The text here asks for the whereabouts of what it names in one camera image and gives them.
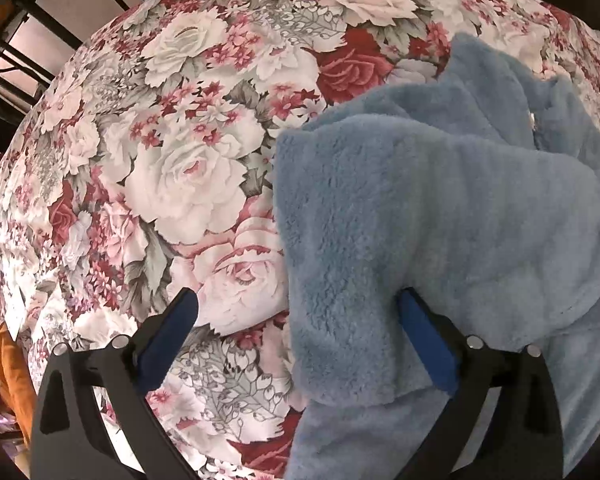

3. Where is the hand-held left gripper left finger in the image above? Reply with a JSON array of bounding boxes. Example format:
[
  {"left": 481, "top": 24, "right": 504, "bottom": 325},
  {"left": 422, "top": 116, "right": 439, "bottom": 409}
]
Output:
[{"left": 30, "top": 287, "right": 201, "bottom": 480}]

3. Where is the floral bed sheet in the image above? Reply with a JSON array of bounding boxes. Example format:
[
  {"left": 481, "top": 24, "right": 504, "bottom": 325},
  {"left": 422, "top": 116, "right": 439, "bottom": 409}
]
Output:
[{"left": 0, "top": 0, "right": 600, "bottom": 480}]

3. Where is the orange cloth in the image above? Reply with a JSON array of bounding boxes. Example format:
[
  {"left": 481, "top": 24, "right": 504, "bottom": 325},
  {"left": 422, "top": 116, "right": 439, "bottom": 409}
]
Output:
[{"left": 0, "top": 324, "right": 37, "bottom": 443}]

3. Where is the black metal side table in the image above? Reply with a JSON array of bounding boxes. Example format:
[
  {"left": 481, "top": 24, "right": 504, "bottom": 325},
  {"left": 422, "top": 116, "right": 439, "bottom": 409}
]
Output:
[{"left": 0, "top": 0, "right": 196, "bottom": 128}]

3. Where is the blue fleece garment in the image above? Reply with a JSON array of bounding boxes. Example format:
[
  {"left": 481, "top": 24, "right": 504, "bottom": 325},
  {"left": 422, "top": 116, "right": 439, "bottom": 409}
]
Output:
[{"left": 274, "top": 32, "right": 600, "bottom": 480}]

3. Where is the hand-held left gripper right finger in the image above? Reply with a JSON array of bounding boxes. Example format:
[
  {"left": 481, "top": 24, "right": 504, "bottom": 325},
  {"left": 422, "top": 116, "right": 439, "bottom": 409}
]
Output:
[{"left": 395, "top": 287, "right": 564, "bottom": 480}]

